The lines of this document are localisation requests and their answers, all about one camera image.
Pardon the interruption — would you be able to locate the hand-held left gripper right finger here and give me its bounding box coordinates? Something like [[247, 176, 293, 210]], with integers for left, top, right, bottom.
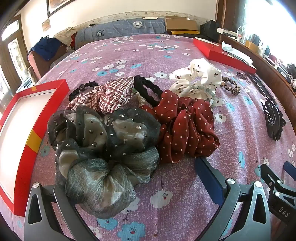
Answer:
[[195, 157, 271, 241]]

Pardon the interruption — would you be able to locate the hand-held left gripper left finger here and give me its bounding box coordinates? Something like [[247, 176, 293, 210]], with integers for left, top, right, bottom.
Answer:
[[24, 182, 100, 241]]

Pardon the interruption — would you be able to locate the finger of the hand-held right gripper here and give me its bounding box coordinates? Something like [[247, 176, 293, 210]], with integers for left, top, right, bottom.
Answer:
[[283, 161, 296, 181], [260, 164, 284, 193]]

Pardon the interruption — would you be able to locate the red polka dot scrunchie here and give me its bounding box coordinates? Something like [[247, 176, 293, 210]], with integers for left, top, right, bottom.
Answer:
[[140, 90, 220, 164]]

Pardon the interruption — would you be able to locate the grey organza studded scrunchie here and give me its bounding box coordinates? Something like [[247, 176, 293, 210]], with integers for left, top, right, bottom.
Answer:
[[47, 106, 161, 219]]

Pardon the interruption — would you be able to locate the red box tray white inside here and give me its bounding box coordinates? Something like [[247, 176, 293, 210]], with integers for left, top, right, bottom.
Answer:
[[0, 79, 70, 217]]

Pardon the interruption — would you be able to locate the white cherry print scrunchie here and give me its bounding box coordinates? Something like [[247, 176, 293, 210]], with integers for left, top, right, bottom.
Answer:
[[169, 58, 222, 100]]

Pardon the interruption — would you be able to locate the white pearl bracelet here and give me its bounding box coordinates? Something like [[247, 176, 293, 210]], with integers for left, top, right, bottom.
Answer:
[[135, 91, 149, 109]]

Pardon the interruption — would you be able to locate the thick black velvet hair tie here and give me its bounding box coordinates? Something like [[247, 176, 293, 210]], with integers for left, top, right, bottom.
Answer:
[[134, 75, 164, 107]]

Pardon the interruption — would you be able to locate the thin black ruffled hair tie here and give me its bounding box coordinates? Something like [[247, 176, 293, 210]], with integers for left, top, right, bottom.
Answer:
[[69, 81, 96, 102]]

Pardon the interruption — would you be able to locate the red white plaid scrunchie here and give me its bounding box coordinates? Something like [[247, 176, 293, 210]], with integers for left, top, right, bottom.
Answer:
[[65, 76, 134, 114]]

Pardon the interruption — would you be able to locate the black lace hair clip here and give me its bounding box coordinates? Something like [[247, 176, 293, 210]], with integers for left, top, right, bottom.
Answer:
[[261, 100, 286, 142]]

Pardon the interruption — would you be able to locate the black smartphone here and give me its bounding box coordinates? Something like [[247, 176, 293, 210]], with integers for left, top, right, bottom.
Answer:
[[248, 74, 270, 99]]

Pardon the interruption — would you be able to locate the wooden sideboard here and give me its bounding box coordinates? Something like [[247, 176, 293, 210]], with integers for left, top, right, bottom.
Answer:
[[217, 31, 296, 99]]

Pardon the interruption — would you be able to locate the white paper sheet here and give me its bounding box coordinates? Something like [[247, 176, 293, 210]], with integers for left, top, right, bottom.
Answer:
[[221, 41, 254, 66]]

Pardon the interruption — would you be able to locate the red box lid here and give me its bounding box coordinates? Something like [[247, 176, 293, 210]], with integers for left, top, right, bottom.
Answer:
[[193, 37, 257, 75]]

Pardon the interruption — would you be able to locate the pink armchair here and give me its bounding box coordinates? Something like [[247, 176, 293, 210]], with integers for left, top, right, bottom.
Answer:
[[27, 50, 61, 84]]

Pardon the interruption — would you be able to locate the flat yellow box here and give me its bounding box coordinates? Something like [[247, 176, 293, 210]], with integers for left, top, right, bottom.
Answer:
[[171, 30, 200, 36]]

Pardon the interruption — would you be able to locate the dark blue clothing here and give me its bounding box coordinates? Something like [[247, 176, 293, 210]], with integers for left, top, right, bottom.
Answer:
[[32, 37, 68, 61]]

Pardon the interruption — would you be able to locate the black bag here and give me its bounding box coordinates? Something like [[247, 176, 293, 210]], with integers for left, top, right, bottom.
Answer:
[[199, 20, 223, 43]]

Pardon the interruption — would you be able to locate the brown cardboard box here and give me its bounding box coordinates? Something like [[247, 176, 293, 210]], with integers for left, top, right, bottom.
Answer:
[[164, 15, 199, 32]]

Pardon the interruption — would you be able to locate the beige clothes pile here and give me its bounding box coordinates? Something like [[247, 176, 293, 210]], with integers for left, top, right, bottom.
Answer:
[[54, 26, 77, 46]]

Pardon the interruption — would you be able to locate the blue grey bolster cushion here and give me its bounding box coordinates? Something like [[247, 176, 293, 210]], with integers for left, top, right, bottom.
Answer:
[[75, 18, 167, 49]]

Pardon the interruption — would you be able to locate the leopard print hair tie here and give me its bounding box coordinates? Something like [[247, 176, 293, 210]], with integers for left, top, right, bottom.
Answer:
[[220, 77, 241, 96]]

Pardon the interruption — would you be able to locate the small dark patterned hair tie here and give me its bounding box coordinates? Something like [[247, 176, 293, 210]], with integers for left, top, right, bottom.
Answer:
[[235, 72, 252, 85]]

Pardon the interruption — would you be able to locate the framed wall picture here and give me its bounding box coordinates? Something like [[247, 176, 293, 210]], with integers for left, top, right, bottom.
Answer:
[[47, 0, 78, 17]]

